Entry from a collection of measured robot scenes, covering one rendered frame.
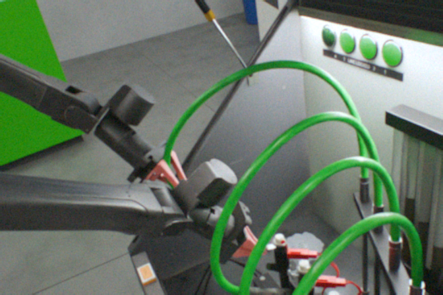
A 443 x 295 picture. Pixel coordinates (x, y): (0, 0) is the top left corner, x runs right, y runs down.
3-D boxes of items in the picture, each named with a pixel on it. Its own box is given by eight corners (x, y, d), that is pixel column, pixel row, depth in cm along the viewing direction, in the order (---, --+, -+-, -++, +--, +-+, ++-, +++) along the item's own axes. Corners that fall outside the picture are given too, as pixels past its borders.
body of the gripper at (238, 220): (254, 224, 73) (221, 205, 70) (219, 265, 75) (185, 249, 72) (245, 203, 78) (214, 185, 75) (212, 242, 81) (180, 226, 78)
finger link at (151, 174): (201, 173, 83) (165, 143, 83) (188, 188, 77) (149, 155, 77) (182, 195, 86) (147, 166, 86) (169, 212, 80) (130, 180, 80)
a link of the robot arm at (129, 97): (73, 103, 84) (60, 117, 76) (105, 57, 81) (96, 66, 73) (124, 138, 87) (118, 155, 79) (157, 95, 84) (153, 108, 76)
